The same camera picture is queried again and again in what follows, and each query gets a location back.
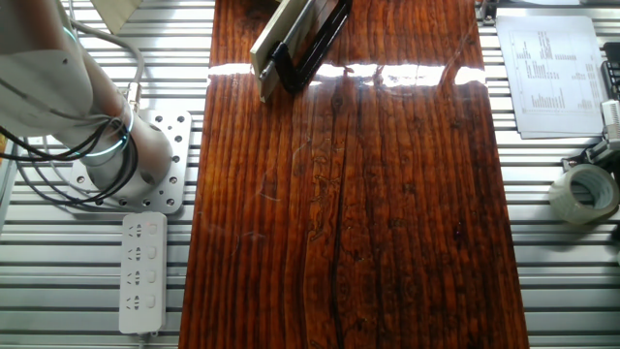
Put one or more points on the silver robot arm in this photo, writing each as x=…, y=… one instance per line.
x=48, y=82

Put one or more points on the brown wooden board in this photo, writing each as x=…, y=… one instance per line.
x=387, y=218

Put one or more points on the black screw clamp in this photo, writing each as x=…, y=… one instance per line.
x=290, y=80

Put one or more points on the white power strip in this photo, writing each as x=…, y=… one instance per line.
x=143, y=315

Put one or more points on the dark metal clamp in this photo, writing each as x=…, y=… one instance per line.
x=486, y=12

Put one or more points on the clear tape roll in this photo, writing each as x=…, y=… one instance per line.
x=562, y=203

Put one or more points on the printed paper sheets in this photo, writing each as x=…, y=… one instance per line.
x=547, y=72

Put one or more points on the black keyboard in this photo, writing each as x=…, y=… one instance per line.
x=612, y=72

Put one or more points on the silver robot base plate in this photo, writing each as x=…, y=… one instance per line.
x=176, y=160

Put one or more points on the cream wooden frame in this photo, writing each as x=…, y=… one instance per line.
x=271, y=39

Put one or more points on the small grey metal bracket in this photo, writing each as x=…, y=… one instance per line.
x=598, y=154

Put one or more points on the silver ribbed camera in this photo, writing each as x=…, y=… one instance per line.
x=612, y=121

